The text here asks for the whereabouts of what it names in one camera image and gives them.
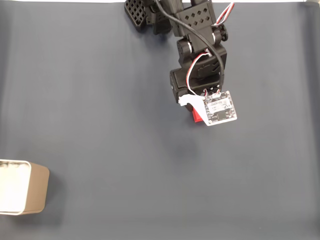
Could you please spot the red cube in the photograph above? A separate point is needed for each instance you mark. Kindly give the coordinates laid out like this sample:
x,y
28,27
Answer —
x,y
197,117

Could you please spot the tan box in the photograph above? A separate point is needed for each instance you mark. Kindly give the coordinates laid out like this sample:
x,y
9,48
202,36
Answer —
x,y
37,190

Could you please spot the grey table mat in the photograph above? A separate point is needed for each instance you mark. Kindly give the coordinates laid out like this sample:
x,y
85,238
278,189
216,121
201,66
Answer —
x,y
125,125

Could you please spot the white printed camera mount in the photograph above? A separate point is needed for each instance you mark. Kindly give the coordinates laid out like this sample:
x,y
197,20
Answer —
x,y
192,100

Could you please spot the white camera circuit board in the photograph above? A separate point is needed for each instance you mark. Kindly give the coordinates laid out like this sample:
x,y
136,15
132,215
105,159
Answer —
x,y
220,110

